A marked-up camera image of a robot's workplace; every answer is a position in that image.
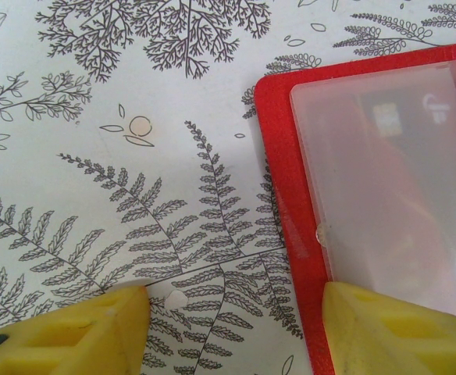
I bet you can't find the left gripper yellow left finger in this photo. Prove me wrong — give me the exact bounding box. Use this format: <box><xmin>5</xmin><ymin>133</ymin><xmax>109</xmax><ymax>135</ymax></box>
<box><xmin>0</xmin><ymin>284</ymin><xmax>151</xmax><ymax>375</ymax></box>

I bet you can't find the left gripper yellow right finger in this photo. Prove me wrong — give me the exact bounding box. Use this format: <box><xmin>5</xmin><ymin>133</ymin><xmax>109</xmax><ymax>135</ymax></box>
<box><xmin>320</xmin><ymin>280</ymin><xmax>456</xmax><ymax>375</ymax></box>

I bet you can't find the red VIP card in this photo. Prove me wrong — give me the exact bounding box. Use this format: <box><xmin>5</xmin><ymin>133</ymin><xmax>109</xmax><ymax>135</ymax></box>
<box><xmin>352</xmin><ymin>89</ymin><xmax>456</xmax><ymax>313</ymax></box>

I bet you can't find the red card holder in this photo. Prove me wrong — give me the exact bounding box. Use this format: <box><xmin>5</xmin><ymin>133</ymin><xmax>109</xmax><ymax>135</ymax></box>
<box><xmin>254</xmin><ymin>41</ymin><xmax>456</xmax><ymax>375</ymax></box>

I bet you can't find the floral patterned tablecloth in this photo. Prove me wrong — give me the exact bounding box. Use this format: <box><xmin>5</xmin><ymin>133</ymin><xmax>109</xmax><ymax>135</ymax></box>
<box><xmin>0</xmin><ymin>0</ymin><xmax>456</xmax><ymax>375</ymax></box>

